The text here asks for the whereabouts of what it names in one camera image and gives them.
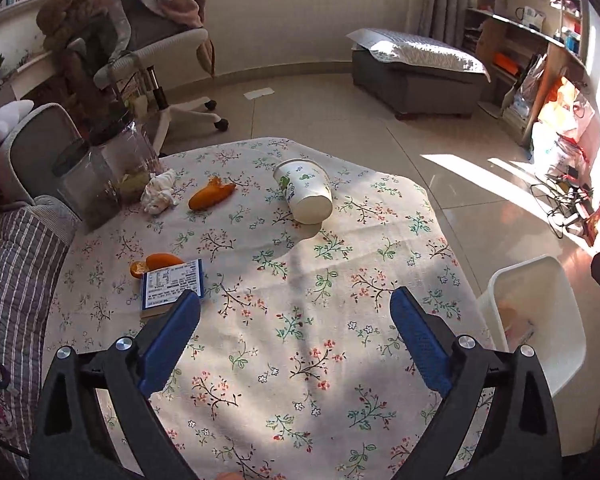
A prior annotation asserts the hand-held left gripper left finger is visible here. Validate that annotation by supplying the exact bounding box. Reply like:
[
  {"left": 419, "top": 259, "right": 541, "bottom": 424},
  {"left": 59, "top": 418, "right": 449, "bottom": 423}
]
[{"left": 29, "top": 289, "right": 202, "bottom": 480}]

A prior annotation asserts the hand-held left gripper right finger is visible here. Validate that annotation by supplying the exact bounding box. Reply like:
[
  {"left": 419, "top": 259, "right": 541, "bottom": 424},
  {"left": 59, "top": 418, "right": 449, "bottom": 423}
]
[{"left": 389, "top": 286, "right": 563, "bottom": 480}]

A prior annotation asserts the small blue box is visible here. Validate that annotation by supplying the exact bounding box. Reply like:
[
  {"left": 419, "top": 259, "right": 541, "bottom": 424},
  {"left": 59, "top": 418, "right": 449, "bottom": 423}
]
[{"left": 140, "top": 259, "right": 204, "bottom": 320}]

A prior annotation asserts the white plastic bin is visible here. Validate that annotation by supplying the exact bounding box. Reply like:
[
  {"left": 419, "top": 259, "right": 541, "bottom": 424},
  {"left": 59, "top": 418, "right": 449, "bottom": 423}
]
[{"left": 487, "top": 255, "right": 587, "bottom": 398}]

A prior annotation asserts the curled orange peel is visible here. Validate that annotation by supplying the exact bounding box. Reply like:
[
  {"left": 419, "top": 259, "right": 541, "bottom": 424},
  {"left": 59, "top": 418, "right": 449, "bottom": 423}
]
[{"left": 129, "top": 253, "right": 185, "bottom": 280}]

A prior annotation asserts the white plastic bag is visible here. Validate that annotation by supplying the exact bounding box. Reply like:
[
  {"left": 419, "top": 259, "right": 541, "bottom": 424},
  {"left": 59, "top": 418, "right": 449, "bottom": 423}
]
[{"left": 530, "top": 122, "right": 588, "bottom": 173}]

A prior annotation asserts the crumpled white tissue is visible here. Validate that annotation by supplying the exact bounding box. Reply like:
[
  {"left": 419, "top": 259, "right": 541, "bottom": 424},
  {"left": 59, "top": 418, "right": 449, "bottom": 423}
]
[{"left": 140, "top": 169, "right": 178, "bottom": 216}]

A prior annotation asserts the long orange peel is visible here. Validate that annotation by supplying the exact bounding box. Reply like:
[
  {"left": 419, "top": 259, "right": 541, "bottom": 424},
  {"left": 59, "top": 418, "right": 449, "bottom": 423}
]
[{"left": 188, "top": 177, "right": 237, "bottom": 211}]

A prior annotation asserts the clear jar with brown contents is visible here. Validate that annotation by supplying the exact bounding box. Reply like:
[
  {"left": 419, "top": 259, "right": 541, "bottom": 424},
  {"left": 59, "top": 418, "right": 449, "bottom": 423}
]
[{"left": 54, "top": 141, "right": 126, "bottom": 233}]

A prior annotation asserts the orange plastic bag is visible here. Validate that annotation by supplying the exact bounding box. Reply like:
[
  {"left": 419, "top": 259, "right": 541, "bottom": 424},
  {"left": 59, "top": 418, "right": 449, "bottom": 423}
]
[{"left": 537, "top": 77, "right": 598, "bottom": 143}]

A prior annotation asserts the white paper cup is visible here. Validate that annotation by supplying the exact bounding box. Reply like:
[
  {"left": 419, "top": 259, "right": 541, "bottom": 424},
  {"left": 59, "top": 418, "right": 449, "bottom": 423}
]
[{"left": 272, "top": 158, "right": 333, "bottom": 225}]

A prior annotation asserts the clear jar with green contents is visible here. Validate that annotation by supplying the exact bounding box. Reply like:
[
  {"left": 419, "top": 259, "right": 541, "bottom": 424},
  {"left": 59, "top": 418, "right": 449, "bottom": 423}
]
[{"left": 91, "top": 110, "right": 160, "bottom": 206}]

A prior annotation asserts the grey sofa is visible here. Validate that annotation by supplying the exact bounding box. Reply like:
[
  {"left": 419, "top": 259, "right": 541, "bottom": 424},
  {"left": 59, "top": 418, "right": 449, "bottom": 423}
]
[{"left": 0, "top": 103, "right": 83, "bottom": 206}]

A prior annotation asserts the grey ottoman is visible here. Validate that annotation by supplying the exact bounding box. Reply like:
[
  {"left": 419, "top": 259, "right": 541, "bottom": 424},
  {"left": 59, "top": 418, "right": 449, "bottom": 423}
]
[{"left": 351, "top": 50, "right": 486, "bottom": 121}]

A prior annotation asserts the wooden shelf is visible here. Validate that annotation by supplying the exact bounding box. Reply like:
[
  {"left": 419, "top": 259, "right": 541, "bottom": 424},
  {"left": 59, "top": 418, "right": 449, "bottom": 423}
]
[{"left": 462, "top": 0, "right": 593, "bottom": 146}]

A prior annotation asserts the white plush toy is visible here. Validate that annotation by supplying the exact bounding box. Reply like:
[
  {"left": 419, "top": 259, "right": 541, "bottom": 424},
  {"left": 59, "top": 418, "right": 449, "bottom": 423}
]
[{"left": 0, "top": 100, "right": 35, "bottom": 152}]

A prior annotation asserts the white quilted cover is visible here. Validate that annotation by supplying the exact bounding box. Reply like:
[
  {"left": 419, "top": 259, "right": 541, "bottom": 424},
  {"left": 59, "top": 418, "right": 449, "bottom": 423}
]
[{"left": 346, "top": 27, "right": 491, "bottom": 82}]

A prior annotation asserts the grey office chair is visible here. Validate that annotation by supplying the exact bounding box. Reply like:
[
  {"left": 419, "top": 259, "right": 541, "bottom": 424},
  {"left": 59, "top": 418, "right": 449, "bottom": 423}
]
[{"left": 94, "top": 27, "right": 229, "bottom": 146}]

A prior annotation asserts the white desk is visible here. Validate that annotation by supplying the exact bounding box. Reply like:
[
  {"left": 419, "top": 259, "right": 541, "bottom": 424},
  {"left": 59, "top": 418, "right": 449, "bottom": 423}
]
[{"left": 0, "top": 45, "right": 71, "bottom": 111}]

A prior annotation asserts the mauve blanket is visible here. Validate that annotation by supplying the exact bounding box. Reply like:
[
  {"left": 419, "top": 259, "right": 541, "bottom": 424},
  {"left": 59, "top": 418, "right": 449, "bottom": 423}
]
[{"left": 150, "top": 0, "right": 216, "bottom": 78}]

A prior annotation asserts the brown fleece blanket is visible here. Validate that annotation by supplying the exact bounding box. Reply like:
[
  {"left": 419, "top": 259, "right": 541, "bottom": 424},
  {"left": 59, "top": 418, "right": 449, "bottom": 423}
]
[{"left": 36, "top": 0, "right": 161, "bottom": 51}]

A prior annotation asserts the tangle of black cables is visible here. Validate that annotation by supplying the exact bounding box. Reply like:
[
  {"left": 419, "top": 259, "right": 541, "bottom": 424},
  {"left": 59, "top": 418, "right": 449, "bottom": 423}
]
[{"left": 530, "top": 172, "right": 596, "bottom": 241}]

